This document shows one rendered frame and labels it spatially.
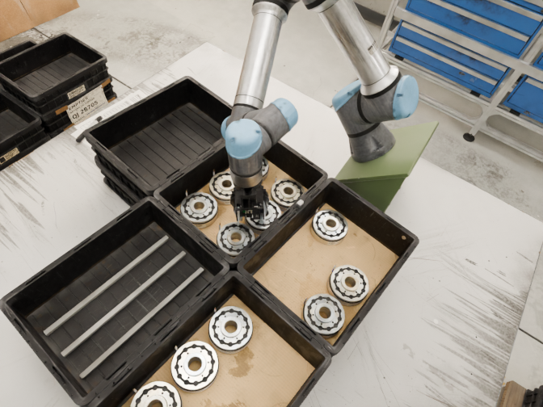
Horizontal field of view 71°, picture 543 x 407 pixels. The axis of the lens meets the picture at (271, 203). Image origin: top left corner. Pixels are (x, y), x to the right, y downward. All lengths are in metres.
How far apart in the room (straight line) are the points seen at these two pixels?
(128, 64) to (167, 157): 1.86
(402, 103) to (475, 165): 1.77
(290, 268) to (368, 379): 0.36
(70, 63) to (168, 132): 1.04
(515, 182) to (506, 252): 1.44
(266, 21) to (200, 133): 0.44
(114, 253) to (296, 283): 0.48
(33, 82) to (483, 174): 2.61
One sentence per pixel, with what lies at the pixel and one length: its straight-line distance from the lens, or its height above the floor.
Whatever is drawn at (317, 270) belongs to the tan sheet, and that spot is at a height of 0.83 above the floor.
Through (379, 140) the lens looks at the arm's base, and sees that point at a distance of 1.28.
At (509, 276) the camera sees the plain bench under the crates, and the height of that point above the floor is 0.70.
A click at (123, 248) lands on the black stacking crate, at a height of 0.83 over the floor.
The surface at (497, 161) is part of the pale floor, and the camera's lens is 2.99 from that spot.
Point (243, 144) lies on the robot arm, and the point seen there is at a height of 1.20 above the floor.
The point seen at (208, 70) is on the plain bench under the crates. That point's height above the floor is 0.70.
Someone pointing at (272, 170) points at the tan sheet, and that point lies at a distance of 1.21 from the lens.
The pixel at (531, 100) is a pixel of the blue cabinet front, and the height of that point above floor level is 0.42.
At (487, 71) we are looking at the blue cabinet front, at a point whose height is 0.47.
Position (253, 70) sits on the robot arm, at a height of 1.17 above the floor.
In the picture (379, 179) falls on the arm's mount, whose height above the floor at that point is 0.90.
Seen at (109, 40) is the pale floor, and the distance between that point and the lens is 3.30.
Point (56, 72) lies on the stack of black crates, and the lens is 2.22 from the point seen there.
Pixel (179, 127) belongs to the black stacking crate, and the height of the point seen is 0.83.
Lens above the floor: 1.76
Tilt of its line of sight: 55 degrees down
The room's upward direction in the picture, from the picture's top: 11 degrees clockwise
